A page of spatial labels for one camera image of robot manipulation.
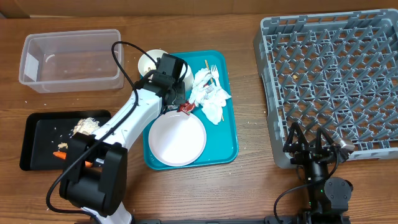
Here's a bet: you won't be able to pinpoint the red snack wrapper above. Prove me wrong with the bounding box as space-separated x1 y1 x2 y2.
177 101 196 116

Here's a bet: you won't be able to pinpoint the white napkin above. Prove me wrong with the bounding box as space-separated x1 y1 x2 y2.
188 68 231 125

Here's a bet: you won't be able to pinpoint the white cup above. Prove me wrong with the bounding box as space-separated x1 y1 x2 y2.
180 65 194 91

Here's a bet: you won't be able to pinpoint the white plastic fork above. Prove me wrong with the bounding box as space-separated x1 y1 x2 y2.
210 65 221 86

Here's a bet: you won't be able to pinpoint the clear plastic bin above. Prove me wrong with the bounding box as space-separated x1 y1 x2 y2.
19 29 124 93

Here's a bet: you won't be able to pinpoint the white bowl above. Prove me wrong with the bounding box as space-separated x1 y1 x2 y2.
137 49 167 77

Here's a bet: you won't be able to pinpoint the teal serving tray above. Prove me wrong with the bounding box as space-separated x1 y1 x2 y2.
139 50 239 171

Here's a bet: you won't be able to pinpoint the rice and peanut shell scraps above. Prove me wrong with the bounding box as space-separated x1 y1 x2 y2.
70 118 100 138

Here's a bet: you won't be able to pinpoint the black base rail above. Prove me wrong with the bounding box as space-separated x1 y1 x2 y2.
131 216 351 224

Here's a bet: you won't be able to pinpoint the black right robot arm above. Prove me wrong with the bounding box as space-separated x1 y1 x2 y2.
274 122 355 223

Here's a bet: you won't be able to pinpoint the grey dishwasher rack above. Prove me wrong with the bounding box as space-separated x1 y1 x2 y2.
253 9 397 168

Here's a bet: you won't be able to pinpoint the orange carrot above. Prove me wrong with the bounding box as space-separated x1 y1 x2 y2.
52 151 94 168

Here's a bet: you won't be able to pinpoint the white round plate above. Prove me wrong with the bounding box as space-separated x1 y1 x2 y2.
149 111 206 167

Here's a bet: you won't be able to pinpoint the black food tray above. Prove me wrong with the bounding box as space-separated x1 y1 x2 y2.
19 110 111 171

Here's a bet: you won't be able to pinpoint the wooden chopstick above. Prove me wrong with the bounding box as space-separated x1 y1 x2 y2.
205 59 224 122

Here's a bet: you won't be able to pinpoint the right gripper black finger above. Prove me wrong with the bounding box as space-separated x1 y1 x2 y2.
315 127 334 149
285 122 309 149

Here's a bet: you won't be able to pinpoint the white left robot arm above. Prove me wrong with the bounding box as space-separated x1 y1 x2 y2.
58 54 187 223

